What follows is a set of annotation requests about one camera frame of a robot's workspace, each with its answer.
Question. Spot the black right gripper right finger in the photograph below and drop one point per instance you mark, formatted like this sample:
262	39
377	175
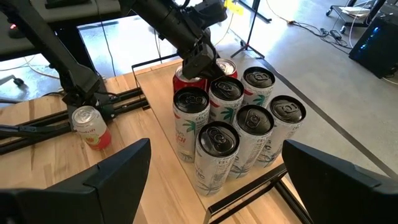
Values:
342	199

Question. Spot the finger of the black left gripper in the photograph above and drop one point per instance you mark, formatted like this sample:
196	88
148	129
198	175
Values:
202	69

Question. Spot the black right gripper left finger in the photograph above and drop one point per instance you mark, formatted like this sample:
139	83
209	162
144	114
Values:
102	193

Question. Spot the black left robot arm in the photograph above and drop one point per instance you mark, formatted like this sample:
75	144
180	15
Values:
164	21

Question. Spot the black tripod stand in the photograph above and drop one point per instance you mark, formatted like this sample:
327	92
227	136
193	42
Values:
247	46

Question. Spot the group of dark upright cans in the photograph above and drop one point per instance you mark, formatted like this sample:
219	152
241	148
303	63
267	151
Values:
161	102

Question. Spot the yellow label tag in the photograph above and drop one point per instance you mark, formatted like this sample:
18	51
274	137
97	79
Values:
234	7

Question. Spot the white and red Spindrift can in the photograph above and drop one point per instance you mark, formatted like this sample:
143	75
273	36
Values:
90	127

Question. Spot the black keyboard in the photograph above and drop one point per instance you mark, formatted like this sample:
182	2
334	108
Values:
68	3

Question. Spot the black chair caster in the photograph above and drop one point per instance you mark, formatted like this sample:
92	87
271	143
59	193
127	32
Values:
17	81

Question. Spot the rolling cart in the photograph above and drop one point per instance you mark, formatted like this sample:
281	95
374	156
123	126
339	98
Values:
354	11

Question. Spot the black computer mouse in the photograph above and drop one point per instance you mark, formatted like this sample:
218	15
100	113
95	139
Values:
18	31

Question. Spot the black aluminium mounting frame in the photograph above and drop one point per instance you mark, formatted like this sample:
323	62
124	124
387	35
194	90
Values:
127	102

